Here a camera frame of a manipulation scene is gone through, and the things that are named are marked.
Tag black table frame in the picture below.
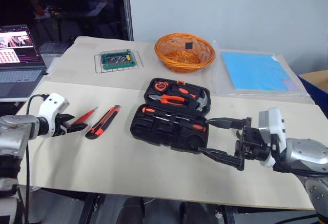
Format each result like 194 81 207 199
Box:
38 187 318 224

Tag black plastic tool case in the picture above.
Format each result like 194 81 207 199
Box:
130 77 212 154

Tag metal wire rack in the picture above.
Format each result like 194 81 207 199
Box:
94 50 145 74

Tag orange black tape measure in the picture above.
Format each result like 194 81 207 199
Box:
153 80 169 92

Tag orange black handled screwdriver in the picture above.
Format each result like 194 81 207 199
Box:
141 107 181 120

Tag red tester pen screwdriver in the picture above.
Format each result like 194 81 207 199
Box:
71 106 99 126

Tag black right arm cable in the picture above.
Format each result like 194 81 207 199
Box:
272 154 328 178

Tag aluminium post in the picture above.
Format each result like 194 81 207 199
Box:
122 0 135 42

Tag orange black utility knife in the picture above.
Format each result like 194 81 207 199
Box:
85 105 121 140

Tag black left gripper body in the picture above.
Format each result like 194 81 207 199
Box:
54 113 75 136

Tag grey laptop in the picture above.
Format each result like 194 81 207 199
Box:
0 24 49 99

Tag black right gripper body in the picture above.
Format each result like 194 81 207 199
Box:
234 117 272 171

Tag blue sheet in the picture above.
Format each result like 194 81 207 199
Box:
220 51 299 92

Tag claw hammer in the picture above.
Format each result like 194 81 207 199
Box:
171 84 212 114

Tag orange wicker basket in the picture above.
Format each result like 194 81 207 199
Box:
154 32 216 74

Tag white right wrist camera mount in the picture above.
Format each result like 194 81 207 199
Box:
258 107 287 169

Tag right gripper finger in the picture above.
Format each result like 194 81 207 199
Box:
204 117 247 131
198 147 243 171

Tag orange handled pliers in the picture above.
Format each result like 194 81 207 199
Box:
148 93 187 107

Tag dark rounded shape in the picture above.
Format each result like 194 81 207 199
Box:
122 196 146 224

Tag green screwdriver bit box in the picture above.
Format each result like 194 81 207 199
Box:
100 49 137 71

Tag clear plastic sleeve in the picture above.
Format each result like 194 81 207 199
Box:
212 40 312 98

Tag blue cardboard box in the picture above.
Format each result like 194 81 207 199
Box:
298 70 328 102

